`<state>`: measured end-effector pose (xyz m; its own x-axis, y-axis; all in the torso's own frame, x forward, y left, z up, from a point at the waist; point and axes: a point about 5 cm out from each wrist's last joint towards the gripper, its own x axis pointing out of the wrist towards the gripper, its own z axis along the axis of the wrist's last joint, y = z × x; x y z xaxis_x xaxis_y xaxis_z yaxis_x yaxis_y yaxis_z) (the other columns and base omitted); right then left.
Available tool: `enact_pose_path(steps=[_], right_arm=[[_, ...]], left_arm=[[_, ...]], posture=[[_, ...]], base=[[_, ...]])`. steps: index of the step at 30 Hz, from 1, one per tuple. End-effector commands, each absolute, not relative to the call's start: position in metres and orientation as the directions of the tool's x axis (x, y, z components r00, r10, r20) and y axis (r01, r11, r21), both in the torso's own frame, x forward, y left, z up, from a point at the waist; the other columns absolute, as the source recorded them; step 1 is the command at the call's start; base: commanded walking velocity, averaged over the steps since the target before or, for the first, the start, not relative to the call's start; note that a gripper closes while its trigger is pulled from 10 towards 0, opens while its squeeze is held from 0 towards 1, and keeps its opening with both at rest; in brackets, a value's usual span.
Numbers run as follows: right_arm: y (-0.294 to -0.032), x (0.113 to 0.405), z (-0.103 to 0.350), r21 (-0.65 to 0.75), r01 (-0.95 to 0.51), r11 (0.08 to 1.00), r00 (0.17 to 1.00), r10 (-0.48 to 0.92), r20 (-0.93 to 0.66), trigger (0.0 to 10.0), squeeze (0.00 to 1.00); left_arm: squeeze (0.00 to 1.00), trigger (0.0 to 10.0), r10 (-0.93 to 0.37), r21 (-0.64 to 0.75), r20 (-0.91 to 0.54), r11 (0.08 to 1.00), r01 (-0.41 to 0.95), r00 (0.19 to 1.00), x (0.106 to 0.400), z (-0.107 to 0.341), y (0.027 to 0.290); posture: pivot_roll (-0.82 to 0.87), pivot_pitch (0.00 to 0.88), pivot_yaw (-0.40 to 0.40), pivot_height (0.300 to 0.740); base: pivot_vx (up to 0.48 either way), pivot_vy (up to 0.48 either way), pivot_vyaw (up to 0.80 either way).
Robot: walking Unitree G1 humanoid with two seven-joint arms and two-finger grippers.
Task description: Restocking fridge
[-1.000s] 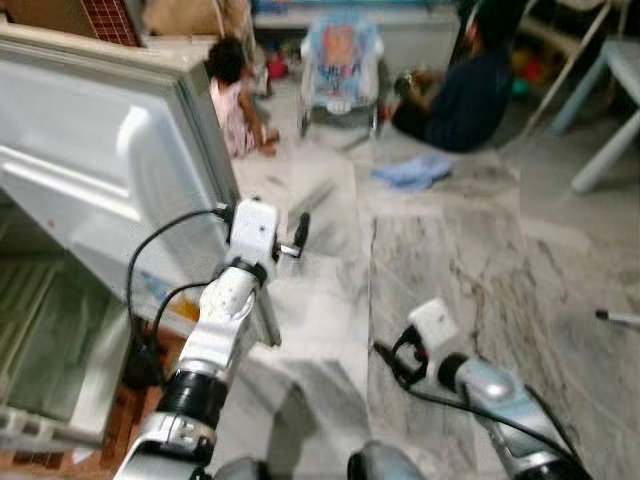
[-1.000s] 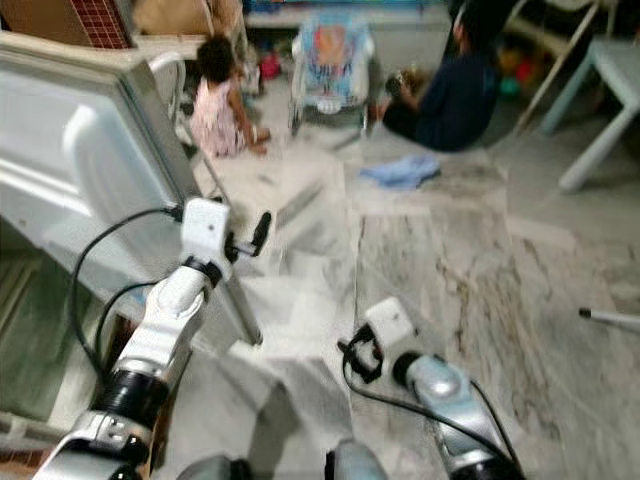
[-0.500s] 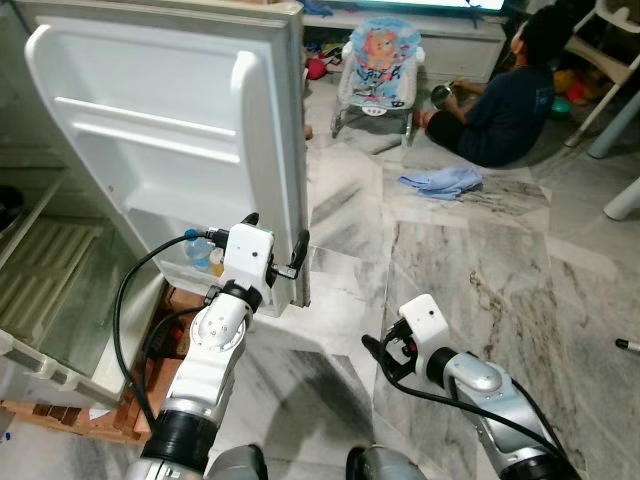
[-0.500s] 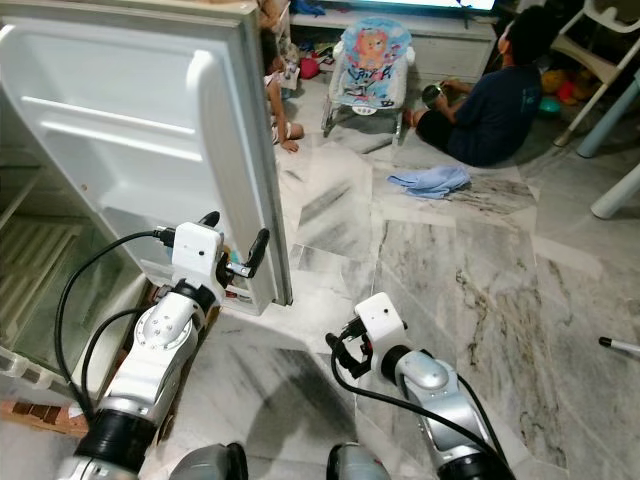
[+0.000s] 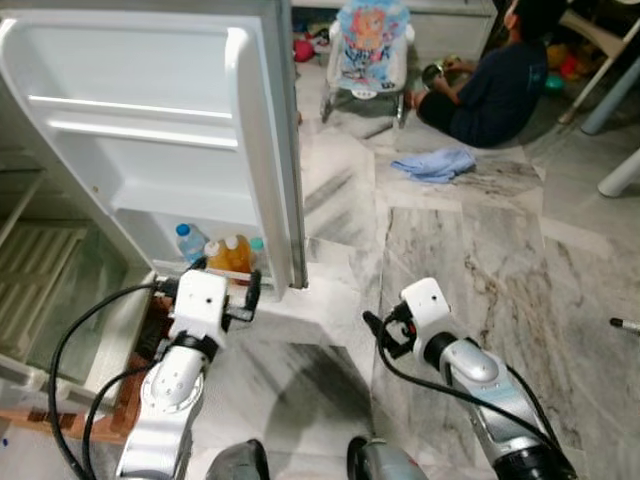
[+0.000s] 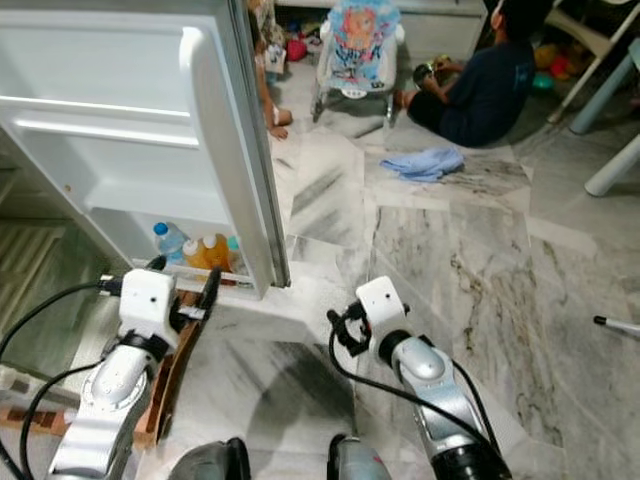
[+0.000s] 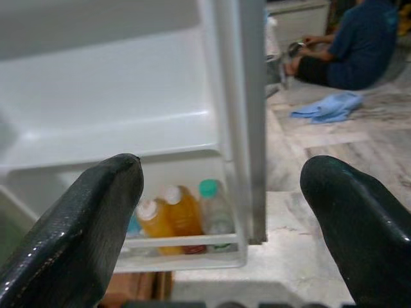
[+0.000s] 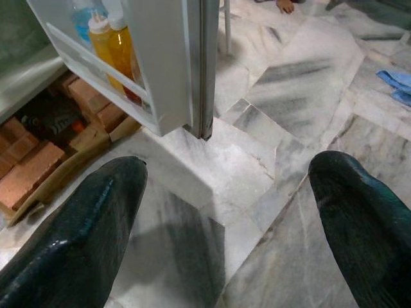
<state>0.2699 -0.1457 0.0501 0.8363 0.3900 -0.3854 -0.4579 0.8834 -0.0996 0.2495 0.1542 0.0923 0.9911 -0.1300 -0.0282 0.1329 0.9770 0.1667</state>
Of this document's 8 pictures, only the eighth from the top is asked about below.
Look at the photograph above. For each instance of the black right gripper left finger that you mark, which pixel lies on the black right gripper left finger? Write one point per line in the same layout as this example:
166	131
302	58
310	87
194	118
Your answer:
74	250

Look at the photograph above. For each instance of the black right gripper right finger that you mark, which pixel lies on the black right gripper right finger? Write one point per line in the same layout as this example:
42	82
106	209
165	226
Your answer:
366	231

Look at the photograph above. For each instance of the grey mini fridge body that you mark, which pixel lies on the grey mini fridge body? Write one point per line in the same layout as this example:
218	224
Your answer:
25	80

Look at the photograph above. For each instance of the grey fridge door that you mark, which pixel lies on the grey fridge door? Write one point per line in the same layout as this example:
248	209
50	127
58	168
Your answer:
170	64

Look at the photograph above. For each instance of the child's hand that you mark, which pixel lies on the child's hand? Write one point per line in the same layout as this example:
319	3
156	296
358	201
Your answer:
285	5

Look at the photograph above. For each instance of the red clay brick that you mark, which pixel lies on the red clay brick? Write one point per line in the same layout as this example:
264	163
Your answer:
65	83
29	173
16	138
110	117
88	96

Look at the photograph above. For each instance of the black compressor part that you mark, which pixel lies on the black compressor part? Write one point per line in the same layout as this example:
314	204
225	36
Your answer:
51	120

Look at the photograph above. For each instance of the blue cloth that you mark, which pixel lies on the blue cloth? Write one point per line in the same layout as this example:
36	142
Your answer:
396	83

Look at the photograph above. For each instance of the orange squeeze bottle white cap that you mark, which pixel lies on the orange squeeze bottle white cap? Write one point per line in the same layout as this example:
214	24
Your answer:
99	45
122	54

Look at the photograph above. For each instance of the dark green cloth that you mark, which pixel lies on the dark green cloth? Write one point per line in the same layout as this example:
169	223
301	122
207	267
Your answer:
379	13

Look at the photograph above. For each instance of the blue plastic bottle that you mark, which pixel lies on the blue plastic bottle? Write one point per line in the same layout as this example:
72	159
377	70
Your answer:
83	22

